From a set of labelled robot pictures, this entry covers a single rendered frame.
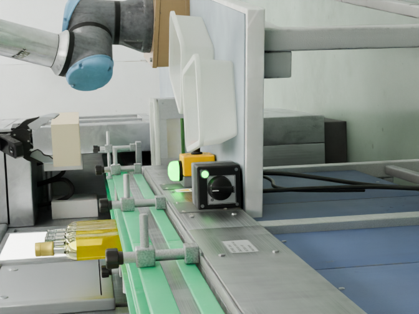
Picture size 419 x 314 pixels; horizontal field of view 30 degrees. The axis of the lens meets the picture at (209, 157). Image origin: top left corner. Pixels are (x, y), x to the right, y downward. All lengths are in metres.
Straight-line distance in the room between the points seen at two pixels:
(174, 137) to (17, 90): 3.63
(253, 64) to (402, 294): 0.57
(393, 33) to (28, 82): 4.45
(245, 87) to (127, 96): 4.37
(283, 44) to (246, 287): 0.62
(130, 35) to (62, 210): 1.22
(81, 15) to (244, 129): 0.78
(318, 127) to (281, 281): 2.21
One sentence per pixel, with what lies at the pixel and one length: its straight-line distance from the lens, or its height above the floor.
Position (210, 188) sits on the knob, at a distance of 1.39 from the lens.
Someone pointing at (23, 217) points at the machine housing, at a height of 1.28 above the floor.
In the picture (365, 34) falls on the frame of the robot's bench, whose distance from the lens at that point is 1.47.
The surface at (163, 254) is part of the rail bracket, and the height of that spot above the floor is 0.93.
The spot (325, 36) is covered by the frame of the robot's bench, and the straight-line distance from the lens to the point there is 1.44.
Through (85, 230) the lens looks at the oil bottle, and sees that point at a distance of 1.94.
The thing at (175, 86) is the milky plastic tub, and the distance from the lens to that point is 1.84.
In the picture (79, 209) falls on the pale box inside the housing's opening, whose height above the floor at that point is 1.07.
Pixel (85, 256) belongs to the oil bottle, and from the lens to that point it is 1.88.
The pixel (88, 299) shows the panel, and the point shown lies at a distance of 1.90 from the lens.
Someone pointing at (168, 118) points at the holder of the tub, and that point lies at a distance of 2.18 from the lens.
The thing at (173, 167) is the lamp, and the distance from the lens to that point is 1.71.
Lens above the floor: 1.03
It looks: 9 degrees down
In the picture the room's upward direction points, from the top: 93 degrees counter-clockwise
